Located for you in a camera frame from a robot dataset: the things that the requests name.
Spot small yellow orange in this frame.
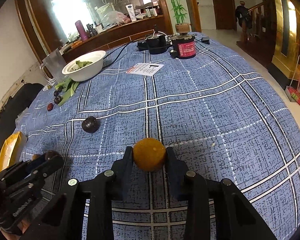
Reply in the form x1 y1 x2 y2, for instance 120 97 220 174
133 138 166 172

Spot orange mandarin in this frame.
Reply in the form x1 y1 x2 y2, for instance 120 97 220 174
32 154 40 160

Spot person left hand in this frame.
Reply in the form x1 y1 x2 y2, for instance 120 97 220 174
0 219 31 240

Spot yellow rimmed white tray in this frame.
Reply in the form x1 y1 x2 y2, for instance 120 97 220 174
0 132 27 172

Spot black sofa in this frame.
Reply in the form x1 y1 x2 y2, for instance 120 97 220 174
0 83 44 151

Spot red fruit by leaves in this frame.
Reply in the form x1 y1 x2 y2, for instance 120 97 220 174
47 103 53 111

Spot small dark plum by leaves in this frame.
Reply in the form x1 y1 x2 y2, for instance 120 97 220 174
54 95 63 105

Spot small dark cherry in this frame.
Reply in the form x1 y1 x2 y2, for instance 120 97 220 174
53 90 59 96

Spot blue plaid tablecloth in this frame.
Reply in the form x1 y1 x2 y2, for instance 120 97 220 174
17 41 300 239

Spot green leafy vegetable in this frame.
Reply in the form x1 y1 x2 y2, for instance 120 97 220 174
55 77 80 106

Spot clear glass mug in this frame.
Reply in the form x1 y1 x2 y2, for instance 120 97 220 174
40 49 66 83

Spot white bowl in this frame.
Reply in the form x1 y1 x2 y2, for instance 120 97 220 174
62 50 106 82

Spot wooden sideboard counter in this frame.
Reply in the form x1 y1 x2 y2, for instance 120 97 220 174
63 15 172 63

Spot purple thermos bottle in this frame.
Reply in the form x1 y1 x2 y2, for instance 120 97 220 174
75 20 89 41

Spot white red paper card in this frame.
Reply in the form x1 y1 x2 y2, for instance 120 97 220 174
126 63 164 77

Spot black red canister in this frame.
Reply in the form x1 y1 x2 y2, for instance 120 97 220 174
170 23 196 59

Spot black power device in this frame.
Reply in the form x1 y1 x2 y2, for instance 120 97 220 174
137 33 171 55

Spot black cable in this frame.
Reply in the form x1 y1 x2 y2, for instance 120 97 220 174
102 38 151 68

